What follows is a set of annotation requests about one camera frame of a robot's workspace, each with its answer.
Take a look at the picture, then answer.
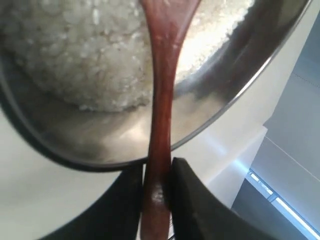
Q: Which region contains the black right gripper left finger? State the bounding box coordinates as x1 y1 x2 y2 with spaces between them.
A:
44 165 143 240

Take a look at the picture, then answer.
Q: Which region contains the steel bowl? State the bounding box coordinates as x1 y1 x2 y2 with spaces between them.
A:
0 0 311 172

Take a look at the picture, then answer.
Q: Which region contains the dark red wooden spoon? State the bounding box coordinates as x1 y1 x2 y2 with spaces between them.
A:
140 0 200 240

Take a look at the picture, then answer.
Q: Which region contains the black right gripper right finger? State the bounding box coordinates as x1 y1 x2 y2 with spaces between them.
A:
171 157 272 240

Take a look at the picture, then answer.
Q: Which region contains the white rice heap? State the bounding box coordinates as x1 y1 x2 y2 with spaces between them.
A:
0 0 255 113

